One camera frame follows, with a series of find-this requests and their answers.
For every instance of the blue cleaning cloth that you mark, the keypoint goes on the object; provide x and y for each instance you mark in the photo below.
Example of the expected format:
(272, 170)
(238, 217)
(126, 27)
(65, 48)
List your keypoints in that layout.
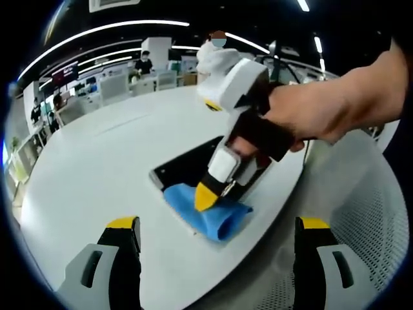
(226, 223)

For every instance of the curved ceiling light strip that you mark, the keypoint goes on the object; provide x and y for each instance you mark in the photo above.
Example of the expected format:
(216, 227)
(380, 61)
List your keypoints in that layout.
(96, 30)

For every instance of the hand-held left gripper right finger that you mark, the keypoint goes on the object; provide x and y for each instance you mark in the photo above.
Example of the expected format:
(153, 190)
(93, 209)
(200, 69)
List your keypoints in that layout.
(319, 271)

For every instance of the person's right hand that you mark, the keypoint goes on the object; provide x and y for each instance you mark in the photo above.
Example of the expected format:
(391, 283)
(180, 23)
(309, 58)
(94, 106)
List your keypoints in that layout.
(309, 109)

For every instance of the white low shelf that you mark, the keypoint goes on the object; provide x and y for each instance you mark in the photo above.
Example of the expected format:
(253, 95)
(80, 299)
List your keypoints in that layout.
(26, 158)

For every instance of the wall screen with red print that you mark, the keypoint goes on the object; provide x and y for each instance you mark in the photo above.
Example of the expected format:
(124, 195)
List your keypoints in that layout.
(64, 73)

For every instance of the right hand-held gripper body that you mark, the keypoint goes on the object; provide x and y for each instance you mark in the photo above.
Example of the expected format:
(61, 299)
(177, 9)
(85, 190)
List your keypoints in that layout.
(235, 84)

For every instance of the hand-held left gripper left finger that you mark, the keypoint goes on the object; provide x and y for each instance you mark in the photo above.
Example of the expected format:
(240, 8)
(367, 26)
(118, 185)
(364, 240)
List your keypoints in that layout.
(106, 268)

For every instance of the green potted plant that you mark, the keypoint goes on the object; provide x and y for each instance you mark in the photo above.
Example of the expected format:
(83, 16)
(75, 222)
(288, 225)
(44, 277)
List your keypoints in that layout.
(14, 142)

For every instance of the grey mesh office chair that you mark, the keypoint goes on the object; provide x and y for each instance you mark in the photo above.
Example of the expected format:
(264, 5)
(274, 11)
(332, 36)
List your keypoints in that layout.
(355, 200)

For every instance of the white office chair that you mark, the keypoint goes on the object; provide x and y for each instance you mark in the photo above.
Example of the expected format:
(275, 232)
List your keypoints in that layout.
(166, 80)
(113, 89)

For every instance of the ceiling air vent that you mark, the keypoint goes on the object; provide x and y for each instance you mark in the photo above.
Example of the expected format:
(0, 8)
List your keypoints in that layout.
(113, 4)

